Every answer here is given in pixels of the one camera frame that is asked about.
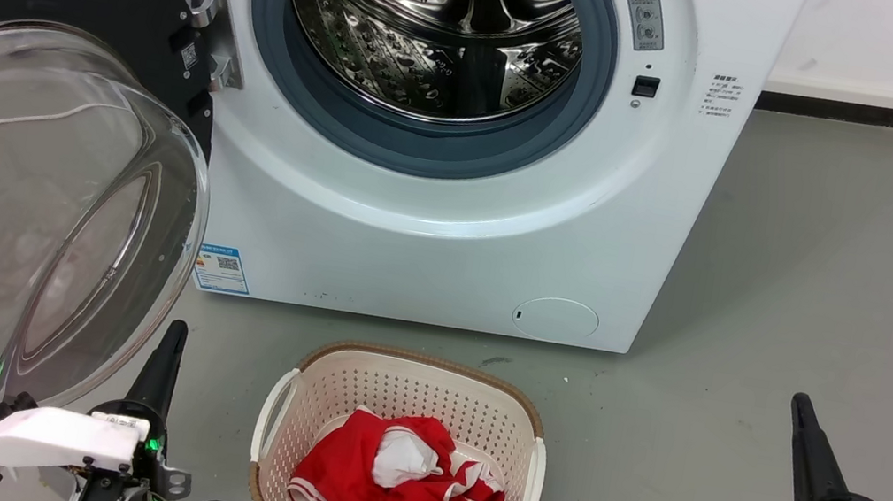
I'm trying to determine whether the metal door hinge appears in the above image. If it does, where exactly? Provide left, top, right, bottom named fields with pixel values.
left=173, top=0, right=257, bottom=95

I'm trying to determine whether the round white filter cover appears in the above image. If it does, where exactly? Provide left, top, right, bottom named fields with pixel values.
left=510, top=290, right=603, bottom=348

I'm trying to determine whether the printed text label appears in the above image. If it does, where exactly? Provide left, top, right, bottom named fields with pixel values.
left=698, top=70, right=746, bottom=121

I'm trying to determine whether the grey warning sticker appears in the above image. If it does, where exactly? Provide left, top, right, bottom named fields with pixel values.
left=609, top=0, right=672, bottom=55

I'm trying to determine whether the white crumpled garment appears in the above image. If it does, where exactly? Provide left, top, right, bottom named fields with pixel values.
left=370, top=424, right=447, bottom=497

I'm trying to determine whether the black baseboard strip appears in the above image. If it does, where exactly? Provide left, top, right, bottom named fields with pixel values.
left=756, top=85, right=893, bottom=131

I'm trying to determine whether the steel perforated washer drum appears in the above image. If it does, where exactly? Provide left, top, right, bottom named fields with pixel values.
left=274, top=0, right=592, bottom=141

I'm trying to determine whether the blue energy label sticker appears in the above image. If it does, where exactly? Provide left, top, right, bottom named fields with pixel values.
left=190, top=242, right=256, bottom=297

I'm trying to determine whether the cream plastic laundry basket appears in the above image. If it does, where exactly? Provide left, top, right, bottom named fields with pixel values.
left=243, top=328, right=561, bottom=501

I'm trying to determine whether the white front-load washing machine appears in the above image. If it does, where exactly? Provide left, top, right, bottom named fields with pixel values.
left=0, top=0, right=810, bottom=377

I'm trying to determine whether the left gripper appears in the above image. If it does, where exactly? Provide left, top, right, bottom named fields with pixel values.
left=68, top=307, right=218, bottom=501

